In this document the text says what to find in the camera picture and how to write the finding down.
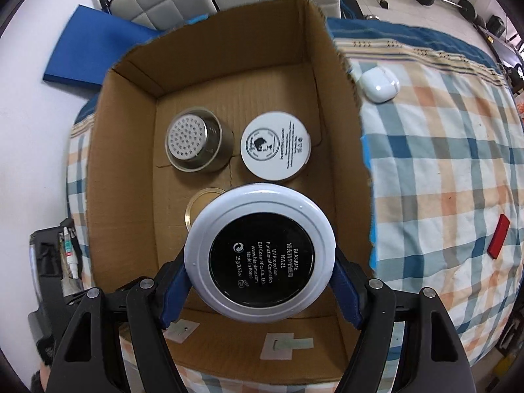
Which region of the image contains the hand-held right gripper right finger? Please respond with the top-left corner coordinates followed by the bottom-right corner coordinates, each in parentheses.
top-left (328, 249), bottom-right (478, 393)

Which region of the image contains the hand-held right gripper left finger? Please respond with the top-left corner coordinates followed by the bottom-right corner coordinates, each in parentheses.
top-left (44, 246), bottom-right (194, 393)

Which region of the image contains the gold ring tape roll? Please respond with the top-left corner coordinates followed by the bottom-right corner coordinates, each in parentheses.
top-left (184, 187), bottom-right (227, 233)

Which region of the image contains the white round compact case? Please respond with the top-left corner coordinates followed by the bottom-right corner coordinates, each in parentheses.
top-left (183, 183), bottom-right (337, 319)

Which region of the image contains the perforated silver metal tin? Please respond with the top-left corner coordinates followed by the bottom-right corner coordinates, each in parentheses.
top-left (164, 108), bottom-right (235, 173)

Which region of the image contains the white jar with printed lid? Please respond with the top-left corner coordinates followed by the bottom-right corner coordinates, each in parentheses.
top-left (239, 112), bottom-right (313, 183)

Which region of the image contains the brown cardboard box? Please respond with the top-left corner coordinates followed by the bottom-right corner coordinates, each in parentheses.
top-left (84, 0), bottom-right (388, 386)

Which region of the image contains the white glue tube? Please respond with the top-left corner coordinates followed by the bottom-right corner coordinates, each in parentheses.
top-left (60, 228), bottom-right (83, 282)

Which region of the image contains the black storage holder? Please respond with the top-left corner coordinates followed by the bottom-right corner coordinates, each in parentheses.
top-left (28, 228), bottom-right (84, 296)

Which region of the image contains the plaid blanket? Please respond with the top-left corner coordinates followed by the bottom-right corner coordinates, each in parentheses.
top-left (67, 15), bottom-right (524, 393)

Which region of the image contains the small red flat case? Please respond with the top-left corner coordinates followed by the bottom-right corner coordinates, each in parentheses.
top-left (487, 214), bottom-right (512, 260)

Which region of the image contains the white earbud case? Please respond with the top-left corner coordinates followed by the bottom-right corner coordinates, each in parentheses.
top-left (359, 65), bottom-right (401, 103)

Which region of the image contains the blue foam mat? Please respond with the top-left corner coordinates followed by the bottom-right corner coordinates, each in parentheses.
top-left (42, 4), bottom-right (163, 91)

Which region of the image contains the black treadmill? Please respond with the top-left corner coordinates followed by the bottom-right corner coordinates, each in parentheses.
top-left (476, 24), bottom-right (524, 71)

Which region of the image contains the black bag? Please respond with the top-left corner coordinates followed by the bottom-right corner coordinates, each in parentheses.
top-left (487, 15), bottom-right (509, 38)

